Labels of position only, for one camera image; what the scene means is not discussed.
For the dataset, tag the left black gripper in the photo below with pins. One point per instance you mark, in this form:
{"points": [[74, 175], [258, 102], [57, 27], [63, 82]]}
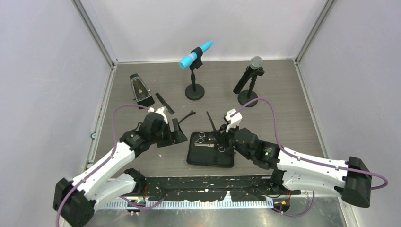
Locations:
{"points": [[179, 136]]}

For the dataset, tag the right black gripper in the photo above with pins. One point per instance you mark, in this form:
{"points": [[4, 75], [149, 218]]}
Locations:
{"points": [[223, 135]]}

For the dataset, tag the silver scissors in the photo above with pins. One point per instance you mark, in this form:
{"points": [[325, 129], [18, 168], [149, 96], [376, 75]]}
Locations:
{"points": [[221, 147], [204, 141]]}

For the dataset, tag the black hair clip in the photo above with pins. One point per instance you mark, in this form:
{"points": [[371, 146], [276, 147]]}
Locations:
{"points": [[211, 121], [188, 115]]}

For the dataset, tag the black zip tool case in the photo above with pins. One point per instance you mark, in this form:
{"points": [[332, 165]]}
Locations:
{"points": [[207, 156]]}

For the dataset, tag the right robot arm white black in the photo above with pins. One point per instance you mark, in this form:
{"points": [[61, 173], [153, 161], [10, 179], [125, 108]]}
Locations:
{"points": [[291, 170]]}

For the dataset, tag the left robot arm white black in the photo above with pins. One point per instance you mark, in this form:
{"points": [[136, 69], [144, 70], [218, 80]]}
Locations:
{"points": [[77, 200]]}

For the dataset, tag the black comb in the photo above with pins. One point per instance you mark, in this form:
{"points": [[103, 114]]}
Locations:
{"points": [[164, 103]]}

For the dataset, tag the right black microphone stand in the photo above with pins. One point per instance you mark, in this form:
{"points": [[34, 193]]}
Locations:
{"points": [[245, 96]]}

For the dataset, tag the black microphone stand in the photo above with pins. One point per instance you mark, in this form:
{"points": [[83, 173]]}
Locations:
{"points": [[245, 96], [195, 91]]}

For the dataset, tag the left black microphone stand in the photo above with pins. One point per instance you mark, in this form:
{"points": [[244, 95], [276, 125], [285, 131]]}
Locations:
{"points": [[195, 91]]}

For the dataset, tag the black metronome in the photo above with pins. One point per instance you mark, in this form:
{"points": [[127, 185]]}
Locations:
{"points": [[142, 94]]}

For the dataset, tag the blue microphone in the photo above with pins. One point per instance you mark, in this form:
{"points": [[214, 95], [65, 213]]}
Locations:
{"points": [[193, 60]]}

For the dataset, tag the black silver microphone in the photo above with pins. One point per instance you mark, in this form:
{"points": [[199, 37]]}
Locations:
{"points": [[255, 63]]}

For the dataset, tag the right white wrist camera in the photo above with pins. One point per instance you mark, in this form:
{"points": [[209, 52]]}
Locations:
{"points": [[232, 118]]}

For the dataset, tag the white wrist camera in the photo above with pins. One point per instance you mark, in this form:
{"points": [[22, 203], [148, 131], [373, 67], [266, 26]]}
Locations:
{"points": [[232, 118], [161, 111]]}

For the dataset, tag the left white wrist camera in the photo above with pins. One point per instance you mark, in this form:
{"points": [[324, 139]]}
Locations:
{"points": [[161, 111]]}

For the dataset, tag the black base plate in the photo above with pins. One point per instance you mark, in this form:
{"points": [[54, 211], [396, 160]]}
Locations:
{"points": [[208, 188]]}

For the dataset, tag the aluminium rail front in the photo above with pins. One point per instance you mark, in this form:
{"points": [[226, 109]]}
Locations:
{"points": [[136, 202]]}

